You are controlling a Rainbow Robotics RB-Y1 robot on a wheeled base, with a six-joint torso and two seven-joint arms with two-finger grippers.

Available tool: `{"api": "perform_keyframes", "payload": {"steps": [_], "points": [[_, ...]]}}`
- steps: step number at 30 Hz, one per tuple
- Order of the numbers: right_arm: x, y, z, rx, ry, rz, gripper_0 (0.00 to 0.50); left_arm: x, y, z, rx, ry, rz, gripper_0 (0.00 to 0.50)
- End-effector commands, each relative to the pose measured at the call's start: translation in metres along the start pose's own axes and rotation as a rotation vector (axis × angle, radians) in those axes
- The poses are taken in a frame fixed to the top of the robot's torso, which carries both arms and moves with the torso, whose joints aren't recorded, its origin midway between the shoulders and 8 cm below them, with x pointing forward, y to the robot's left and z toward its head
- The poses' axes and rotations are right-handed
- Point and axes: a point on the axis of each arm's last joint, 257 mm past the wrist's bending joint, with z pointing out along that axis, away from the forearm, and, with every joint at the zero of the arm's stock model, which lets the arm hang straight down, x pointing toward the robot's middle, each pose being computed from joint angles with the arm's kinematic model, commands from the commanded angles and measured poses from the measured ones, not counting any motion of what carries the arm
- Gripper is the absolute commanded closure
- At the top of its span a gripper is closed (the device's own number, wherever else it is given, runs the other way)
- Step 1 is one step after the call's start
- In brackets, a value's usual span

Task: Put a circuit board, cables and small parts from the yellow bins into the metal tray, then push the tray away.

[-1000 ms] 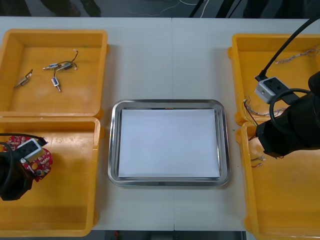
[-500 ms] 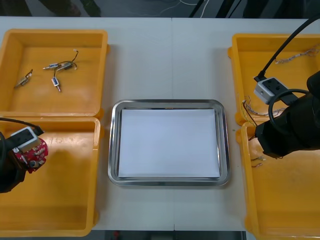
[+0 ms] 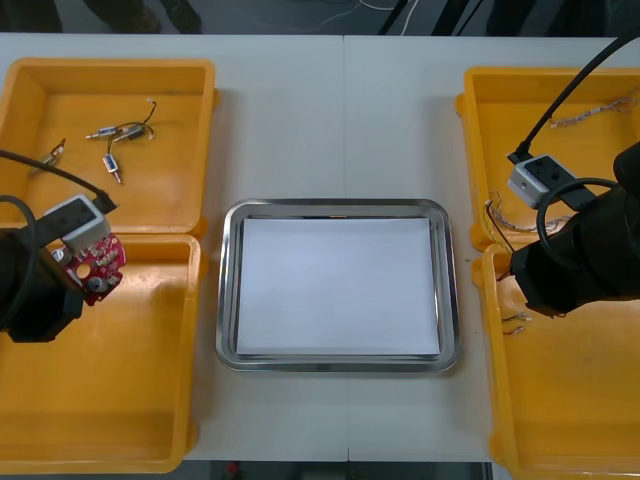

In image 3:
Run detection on steel tray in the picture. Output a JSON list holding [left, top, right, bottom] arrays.
[[215, 198, 462, 374]]

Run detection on blue label metal solenoid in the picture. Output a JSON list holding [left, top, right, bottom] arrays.
[[101, 98, 159, 185]]

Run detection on yellow-orange plastic bin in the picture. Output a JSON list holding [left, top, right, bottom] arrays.
[[472, 243, 640, 480], [454, 66, 640, 251], [0, 233, 209, 475], [0, 57, 221, 239]]

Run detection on white sheet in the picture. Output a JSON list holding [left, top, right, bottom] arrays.
[[235, 215, 442, 359]]

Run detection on white cable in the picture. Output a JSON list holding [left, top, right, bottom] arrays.
[[399, 0, 421, 31]]

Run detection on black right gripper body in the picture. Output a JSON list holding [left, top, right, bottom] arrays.
[[509, 241, 592, 319]]

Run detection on round red circuit board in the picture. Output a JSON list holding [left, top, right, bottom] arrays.
[[63, 232, 127, 307]]

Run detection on blue-white twisted wire harness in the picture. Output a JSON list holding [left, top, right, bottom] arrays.
[[548, 96, 640, 130]]

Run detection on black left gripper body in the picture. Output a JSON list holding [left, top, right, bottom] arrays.
[[7, 244, 85, 344]]

